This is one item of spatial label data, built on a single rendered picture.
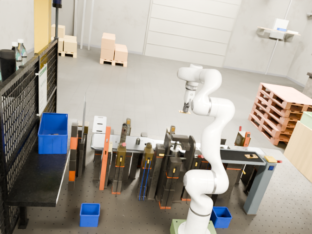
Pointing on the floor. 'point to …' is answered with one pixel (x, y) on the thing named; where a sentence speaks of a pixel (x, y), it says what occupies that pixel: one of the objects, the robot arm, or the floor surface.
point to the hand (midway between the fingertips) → (185, 108)
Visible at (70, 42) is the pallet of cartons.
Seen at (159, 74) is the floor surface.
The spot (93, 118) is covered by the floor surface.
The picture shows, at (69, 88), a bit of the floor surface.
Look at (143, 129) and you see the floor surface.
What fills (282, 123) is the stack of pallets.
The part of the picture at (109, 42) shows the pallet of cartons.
